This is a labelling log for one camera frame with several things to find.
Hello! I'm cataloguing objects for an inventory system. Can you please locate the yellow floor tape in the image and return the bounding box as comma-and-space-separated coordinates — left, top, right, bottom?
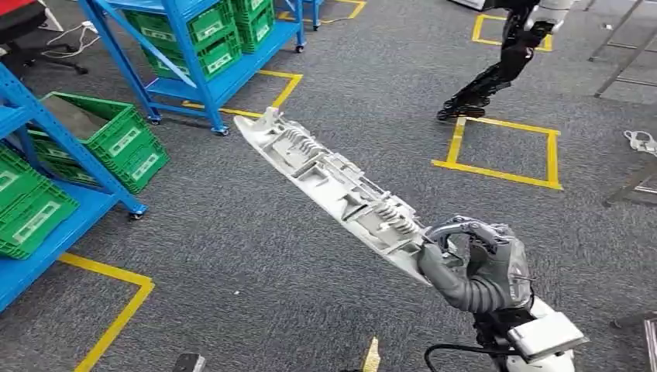
277, 0, 368, 25
361, 337, 381, 372
56, 252, 155, 372

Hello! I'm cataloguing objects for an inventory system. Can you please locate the white strap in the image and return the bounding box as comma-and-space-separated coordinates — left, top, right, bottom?
623, 129, 657, 157

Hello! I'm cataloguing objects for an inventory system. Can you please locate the blue metal rack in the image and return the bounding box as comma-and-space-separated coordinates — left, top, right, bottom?
302, 0, 323, 31
0, 61, 150, 314
77, 0, 308, 137

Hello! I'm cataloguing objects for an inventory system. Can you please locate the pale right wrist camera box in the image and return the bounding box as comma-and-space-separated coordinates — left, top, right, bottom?
505, 310, 590, 363

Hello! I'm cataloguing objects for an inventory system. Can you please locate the green plastic crate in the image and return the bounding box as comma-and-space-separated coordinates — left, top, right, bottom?
28, 130, 170, 195
238, 9, 277, 55
122, 0, 237, 53
141, 33, 243, 81
0, 179, 80, 260
40, 91, 157, 157
0, 143, 50, 217
231, 0, 273, 24

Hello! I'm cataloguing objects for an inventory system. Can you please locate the black office chair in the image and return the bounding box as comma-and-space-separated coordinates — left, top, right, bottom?
0, 0, 89, 77

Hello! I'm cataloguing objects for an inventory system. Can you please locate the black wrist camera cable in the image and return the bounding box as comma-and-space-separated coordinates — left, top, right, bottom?
424, 343, 514, 372

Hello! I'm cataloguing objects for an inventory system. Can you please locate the steel table frame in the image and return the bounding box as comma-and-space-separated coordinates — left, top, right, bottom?
587, 0, 657, 98
603, 159, 657, 209

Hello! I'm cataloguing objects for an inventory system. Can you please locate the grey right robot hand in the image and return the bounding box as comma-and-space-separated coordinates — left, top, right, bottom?
416, 215, 535, 315

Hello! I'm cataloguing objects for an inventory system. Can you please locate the white cable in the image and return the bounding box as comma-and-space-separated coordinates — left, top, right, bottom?
40, 20, 101, 60

